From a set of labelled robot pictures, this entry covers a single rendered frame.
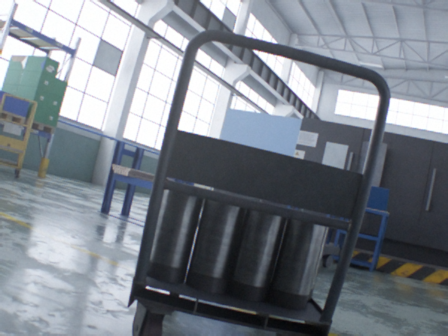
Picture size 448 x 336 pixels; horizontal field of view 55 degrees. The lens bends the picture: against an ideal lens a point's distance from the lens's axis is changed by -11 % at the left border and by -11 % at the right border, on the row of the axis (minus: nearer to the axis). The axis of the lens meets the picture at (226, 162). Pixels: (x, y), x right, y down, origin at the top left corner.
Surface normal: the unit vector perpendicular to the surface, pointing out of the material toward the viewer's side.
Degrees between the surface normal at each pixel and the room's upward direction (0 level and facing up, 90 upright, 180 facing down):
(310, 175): 98
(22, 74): 90
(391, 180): 86
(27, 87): 90
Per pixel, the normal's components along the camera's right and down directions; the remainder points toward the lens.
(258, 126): -0.40, -0.22
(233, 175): -0.03, 0.07
